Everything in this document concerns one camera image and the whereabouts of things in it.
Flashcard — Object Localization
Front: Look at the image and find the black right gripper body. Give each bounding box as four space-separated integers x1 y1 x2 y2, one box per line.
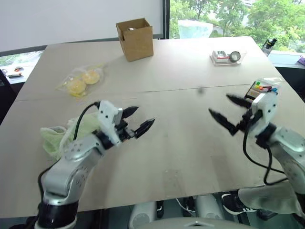
237 107 262 132

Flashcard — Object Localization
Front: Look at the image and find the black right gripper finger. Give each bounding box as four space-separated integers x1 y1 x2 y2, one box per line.
226 94 253 109
208 108 239 137

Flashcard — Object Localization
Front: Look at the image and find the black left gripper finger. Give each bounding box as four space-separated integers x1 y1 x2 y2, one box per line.
122 106 140 119
133 118 156 139

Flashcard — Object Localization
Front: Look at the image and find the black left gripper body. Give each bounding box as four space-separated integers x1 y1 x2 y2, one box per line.
116 116 137 144

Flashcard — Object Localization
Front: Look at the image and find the clear plastic tray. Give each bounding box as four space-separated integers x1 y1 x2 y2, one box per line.
209 49 247 67

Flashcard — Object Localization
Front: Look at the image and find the dark tape roll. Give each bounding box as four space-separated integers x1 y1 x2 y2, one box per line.
229 51 242 63

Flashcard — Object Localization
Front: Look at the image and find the small red white box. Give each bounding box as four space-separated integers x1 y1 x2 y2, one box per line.
213 50 228 61

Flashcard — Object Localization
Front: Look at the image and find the round yellow bun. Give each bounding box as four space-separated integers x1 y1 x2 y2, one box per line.
81 71 101 85
66 79 87 95

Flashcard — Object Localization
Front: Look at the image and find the dark side cabinet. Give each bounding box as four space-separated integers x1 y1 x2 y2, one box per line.
267 50 305 104

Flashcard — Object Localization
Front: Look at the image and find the black capped water bottle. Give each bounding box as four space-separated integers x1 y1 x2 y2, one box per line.
261 37 278 57

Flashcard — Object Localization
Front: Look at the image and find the clear plastic bun bag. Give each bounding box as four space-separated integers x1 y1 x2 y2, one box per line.
55 62 107 100

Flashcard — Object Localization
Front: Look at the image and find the open brown cardboard box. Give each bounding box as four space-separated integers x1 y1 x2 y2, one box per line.
115 18 154 62

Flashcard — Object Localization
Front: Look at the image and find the pale green crumpled cloth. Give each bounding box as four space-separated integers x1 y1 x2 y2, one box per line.
40 113 101 160

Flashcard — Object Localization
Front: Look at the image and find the grey cloth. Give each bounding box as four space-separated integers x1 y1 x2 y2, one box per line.
237 181 303 216

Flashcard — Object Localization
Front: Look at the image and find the white rounded robot leg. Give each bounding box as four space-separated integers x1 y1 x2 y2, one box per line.
129 202 157 229
195 195 225 220

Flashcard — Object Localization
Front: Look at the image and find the clear plastic container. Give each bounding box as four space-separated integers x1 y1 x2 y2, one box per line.
178 20 214 39

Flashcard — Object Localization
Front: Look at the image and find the black white sneaker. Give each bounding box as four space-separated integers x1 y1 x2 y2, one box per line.
221 193 258 216

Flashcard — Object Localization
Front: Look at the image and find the grey robot torso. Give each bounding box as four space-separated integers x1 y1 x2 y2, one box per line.
150 216 254 229

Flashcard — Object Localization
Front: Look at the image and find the white projection screen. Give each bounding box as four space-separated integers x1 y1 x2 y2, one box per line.
0 0 165 52

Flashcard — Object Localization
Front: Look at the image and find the orange white small item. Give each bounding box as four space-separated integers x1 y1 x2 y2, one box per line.
6 66 25 78

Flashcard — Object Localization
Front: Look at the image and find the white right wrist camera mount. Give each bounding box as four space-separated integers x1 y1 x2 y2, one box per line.
247 92 279 139

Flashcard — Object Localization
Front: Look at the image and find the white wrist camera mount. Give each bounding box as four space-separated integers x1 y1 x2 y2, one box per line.
97 100 123 145
247 92 279 139

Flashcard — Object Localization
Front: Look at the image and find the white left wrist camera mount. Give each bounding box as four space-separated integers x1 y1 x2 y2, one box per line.
97 100 123 145

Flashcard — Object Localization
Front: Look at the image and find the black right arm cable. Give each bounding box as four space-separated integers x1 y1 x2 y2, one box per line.
243 114 289 186

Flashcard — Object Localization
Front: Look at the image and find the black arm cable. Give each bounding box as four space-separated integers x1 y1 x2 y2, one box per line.
243 114 289 186
73 102 101 140

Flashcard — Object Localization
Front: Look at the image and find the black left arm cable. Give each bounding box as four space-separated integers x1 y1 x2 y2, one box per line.
73 102 101 140

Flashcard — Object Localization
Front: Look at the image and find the black window frame post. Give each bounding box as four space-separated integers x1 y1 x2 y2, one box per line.
162 0 171 40

